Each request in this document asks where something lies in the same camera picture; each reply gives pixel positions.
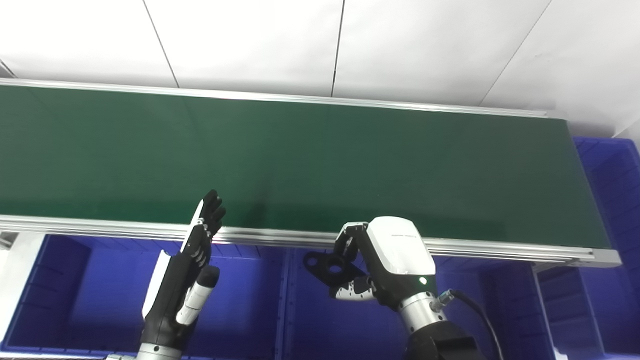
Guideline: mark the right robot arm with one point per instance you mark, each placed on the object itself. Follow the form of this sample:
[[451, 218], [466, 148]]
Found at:
[[440, 340]]

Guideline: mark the green conveyor belt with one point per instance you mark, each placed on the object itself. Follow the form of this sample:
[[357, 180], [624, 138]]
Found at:
[[280, 237], [300, 160]]

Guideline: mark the black metal flange part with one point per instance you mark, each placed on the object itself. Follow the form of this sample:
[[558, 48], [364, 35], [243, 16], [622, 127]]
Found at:
[[327, 267]]

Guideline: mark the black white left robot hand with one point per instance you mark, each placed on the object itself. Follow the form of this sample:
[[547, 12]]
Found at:
[[167, 300]]

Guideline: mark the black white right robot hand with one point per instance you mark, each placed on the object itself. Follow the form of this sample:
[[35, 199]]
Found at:
[[395, 255]]

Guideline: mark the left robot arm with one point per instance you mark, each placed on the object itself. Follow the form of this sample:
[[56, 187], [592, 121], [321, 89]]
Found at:
[[157, 352]]

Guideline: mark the blue plastic bin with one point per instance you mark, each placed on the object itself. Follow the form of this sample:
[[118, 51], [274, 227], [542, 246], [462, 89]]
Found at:
[[610, 250], [310, 320], [110, 295]]

